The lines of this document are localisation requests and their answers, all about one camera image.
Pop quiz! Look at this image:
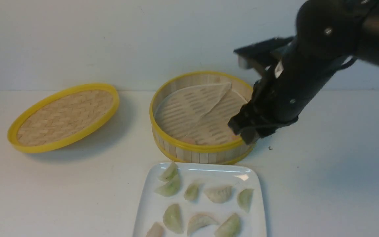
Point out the yellow rimmed bamboo steamer lid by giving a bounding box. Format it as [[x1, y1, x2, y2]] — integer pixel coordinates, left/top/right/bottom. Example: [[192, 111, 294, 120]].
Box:
[[7, 83, 120, 153]]

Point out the pale dumpling plate centre right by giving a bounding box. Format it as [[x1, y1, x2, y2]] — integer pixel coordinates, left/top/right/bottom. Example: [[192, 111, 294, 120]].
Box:
[[204, 185, 233, 204]]

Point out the green dumpling plate lower left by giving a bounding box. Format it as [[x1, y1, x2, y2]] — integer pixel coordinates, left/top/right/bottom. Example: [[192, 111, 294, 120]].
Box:
[[163, 203, 184, 234]]

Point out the green dumpling plate bottom right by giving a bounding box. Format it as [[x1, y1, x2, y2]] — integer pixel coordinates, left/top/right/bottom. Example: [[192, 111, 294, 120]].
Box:
[[215, 213, 242, 237]]

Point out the white square plate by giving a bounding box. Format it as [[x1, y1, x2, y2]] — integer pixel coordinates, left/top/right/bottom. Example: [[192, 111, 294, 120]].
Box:
[[132, 163, 267, 237]]

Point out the small green dumpling plate centre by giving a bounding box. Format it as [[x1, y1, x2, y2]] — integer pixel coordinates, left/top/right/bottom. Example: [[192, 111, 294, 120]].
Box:
[[184, 182, 200, 201]]

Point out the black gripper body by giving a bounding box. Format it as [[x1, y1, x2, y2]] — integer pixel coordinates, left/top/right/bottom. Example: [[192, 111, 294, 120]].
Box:
[[228, 102, 299, 145]]

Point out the yellow rimmed bamboo steamer basket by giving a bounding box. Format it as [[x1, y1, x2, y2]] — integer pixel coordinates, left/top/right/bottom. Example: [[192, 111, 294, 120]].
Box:
[[149, 71, 255, 165]]

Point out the white steamer liner paper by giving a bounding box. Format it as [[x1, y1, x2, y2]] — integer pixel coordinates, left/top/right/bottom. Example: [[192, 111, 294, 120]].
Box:
[[154, 82, 246, 145]]

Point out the green dumpling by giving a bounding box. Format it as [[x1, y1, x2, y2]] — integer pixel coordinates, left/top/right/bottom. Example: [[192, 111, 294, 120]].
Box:
[[237, 188, 254, 213], [154, 174, 181, 197]]

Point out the green dumpling plate top left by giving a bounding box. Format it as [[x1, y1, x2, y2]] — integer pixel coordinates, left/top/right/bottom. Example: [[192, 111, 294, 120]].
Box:
[[158, 162, 178, 182]]

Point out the pale dumpling plate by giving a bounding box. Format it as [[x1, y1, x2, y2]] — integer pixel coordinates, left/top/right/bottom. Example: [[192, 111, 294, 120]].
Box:
[[204, 185, 233, 204], [187, 213, 219, 237]]

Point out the pink dumpling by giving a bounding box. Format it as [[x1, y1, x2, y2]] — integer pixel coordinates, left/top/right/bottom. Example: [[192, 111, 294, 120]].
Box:
[[146, 222, 164, 237]]

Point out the pale dumpling plate bottom centre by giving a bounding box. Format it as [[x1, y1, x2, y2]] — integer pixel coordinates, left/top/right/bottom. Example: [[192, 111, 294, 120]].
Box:
[[187, 213, 219, 237]]

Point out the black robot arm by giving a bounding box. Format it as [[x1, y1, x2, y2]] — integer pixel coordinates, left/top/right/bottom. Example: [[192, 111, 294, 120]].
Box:
[[228, 0, 379, 145]]

